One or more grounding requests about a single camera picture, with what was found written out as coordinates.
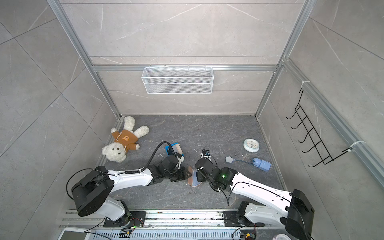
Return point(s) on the tan leather card holder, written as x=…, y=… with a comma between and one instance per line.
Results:
x=193, y=180

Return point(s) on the blue dish brush toy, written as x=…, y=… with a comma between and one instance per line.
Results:
x=258, y=163

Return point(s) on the blue card box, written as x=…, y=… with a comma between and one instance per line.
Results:
x=170, y=151

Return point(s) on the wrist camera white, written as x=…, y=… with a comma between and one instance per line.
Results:
x=180, y=158
x=206, y=154

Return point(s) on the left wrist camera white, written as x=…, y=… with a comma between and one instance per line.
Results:
x=180, y=158

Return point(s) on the pink white round object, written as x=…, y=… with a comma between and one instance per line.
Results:
x=281, y=237

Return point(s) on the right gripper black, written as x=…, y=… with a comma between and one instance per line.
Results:
x=199, y=176

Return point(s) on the stack of credit cards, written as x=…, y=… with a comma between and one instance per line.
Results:
x=177, y=148

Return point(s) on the white wire mesh basket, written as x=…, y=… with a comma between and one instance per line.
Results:
x=178, y=80

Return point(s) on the white round clock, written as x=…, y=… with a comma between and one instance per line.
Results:
x=251, y=145

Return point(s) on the aluminium rail front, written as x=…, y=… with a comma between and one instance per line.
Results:
x=178, y=225

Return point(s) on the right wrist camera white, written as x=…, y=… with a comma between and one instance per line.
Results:
x=206, y=154

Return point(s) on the black wire hook rack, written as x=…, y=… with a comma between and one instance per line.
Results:
x=313, y=135

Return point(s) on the white tablet device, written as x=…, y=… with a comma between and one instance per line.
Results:
x=71, y=233

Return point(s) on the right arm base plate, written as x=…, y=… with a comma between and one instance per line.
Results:
x=233, y=219

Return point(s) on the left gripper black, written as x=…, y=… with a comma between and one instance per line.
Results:
x=184, y=174

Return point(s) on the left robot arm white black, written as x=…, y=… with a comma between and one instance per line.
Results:
x=91, y=194

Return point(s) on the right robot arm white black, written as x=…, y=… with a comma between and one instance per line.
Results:
x=291, y=209

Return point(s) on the white teddy bear brown shirt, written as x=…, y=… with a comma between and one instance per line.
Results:
x=124, y=141

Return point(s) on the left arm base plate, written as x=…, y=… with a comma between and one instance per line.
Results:
x=133, y=219

